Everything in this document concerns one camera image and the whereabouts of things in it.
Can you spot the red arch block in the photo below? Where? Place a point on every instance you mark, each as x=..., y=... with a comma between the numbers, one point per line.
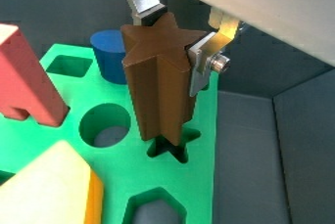
x=27, y=91

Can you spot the yellow pentagon block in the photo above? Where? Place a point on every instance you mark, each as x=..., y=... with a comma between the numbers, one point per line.
x=57, y=190

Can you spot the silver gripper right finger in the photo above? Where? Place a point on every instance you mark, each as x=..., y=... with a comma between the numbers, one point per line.
x=205, y=53

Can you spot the brown star prism block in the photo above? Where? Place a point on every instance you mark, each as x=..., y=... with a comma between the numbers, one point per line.
x=159, y=73

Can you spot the blue cylinder block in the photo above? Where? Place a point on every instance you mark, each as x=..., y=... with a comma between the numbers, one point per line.
x=109, y=52

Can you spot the green shape sorter base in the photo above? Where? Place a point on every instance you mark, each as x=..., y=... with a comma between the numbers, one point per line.
x=130, y=172

